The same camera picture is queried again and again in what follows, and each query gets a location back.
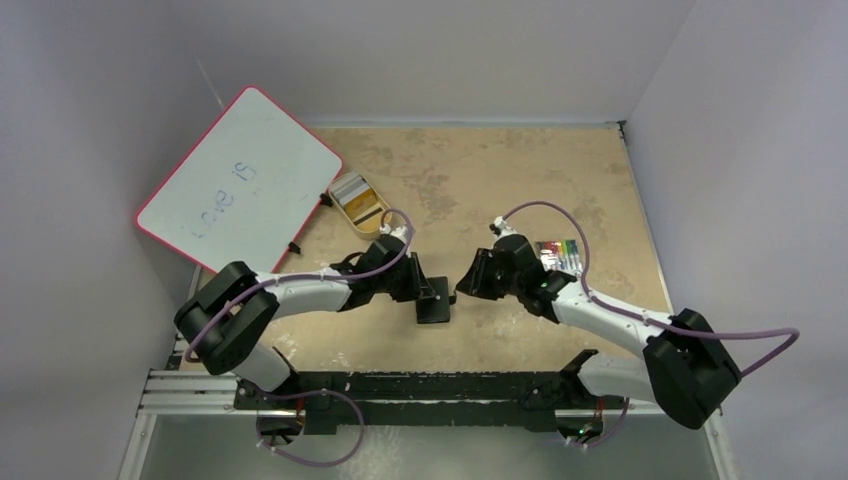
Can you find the stack of credit cards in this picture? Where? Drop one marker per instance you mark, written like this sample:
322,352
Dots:
347,187

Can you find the black card holder wallet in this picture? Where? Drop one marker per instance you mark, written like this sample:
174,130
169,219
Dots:
436,309

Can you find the aluminium frame rail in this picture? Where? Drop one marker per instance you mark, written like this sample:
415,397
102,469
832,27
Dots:
189,392

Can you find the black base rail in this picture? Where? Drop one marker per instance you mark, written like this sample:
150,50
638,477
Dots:
319,402

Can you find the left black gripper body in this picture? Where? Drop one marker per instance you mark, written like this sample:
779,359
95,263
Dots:
402,285

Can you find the pack of coloured markers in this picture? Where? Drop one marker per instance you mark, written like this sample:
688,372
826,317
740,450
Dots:
560,255

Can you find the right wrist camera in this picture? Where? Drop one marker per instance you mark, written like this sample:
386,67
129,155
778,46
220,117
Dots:
500,228

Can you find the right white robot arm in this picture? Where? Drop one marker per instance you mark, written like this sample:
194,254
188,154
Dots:
676,362

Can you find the beige oval card tray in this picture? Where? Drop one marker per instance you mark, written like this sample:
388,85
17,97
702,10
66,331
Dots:
361,205

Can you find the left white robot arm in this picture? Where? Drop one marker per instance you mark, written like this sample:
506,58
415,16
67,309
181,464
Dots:
224,321

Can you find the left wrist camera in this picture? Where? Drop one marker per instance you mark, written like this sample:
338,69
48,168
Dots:
404,233

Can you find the white board with pink rim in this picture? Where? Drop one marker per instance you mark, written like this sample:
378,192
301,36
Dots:
245,190

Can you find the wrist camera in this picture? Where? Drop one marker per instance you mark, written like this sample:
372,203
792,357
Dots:
404,233
500,228

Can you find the gold card lying in tray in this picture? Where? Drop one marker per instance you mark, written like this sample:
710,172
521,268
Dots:
365,217

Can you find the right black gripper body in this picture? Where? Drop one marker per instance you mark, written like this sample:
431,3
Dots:
482,273

